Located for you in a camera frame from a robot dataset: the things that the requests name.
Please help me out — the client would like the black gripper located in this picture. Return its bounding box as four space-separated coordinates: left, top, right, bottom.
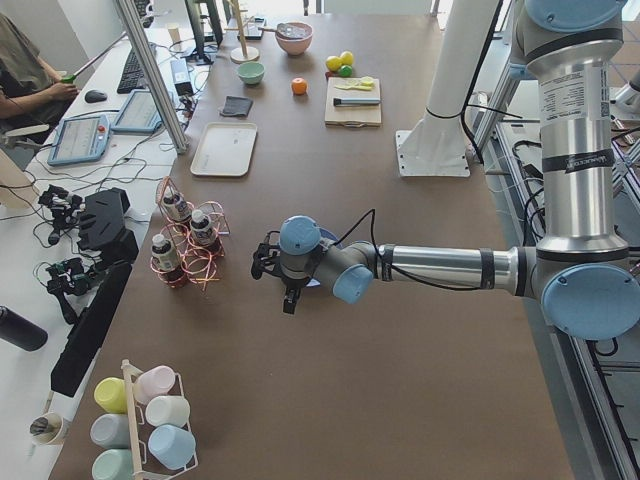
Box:
251 230 303 314

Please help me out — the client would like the blue plate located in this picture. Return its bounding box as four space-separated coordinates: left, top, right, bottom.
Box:
314 227 342 288

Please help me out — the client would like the orange fruit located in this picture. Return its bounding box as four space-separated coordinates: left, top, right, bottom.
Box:
290 77 308 96

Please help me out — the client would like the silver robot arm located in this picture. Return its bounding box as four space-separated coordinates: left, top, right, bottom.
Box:
251 1 639 340

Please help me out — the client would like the dark tea bottle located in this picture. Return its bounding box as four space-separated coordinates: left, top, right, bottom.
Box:
161 189 191 223
151 233 187 288
190 209 222 256

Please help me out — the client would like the cream rabbit tray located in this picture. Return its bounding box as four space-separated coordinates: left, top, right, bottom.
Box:
190 122 258 177

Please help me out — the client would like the pastel cup rack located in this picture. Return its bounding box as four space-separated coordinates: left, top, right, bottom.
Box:
90 359 199 479

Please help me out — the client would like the grey folded cloth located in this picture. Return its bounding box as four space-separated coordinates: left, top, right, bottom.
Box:
219 96 253 118

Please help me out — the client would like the wooden cutting board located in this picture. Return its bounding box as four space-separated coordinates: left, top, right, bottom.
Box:
324 76 382 128

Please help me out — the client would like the green bowl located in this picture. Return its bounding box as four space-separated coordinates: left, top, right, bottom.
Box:
237 61 265 86

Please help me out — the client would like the green lime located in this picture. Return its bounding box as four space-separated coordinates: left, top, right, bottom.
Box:
337 65 353 78

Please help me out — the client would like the teach pendant far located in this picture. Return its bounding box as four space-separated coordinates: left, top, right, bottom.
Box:
111 89 162 135

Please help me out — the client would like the teach pendant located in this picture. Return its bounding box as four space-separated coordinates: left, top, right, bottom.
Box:
47 114 110 166
111 89 162 135

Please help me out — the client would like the yellow lemon near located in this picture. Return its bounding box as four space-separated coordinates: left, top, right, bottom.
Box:
325 56 343 72

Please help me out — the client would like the yellow lemon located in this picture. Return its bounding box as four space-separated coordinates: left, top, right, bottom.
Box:
325 56 343 72
339 51 354 66

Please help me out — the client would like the wooden cup tree stand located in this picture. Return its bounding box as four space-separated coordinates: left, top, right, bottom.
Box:
227 0 260 65

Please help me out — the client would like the yellow lemon far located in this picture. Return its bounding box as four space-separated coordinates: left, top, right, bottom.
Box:
339 51 354 66

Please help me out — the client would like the teach pendant near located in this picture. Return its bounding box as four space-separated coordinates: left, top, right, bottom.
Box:
47 114 110 166

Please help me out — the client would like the pink ice bowl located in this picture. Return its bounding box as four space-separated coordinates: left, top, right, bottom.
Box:
275 22 313 56

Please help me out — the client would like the metal ice scoop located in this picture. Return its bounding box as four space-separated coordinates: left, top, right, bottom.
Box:
260 23 308 39

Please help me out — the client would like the seated person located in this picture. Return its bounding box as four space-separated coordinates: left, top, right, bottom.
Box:
1 14 79 128

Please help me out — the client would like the copper wire bottle rack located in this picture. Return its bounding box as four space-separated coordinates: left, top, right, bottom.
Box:
149 177 230 290

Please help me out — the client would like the metal handled knife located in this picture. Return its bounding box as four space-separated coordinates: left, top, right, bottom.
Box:
332 98 381 107

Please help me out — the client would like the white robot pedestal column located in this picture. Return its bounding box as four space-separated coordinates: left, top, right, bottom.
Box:
396 0 501 178

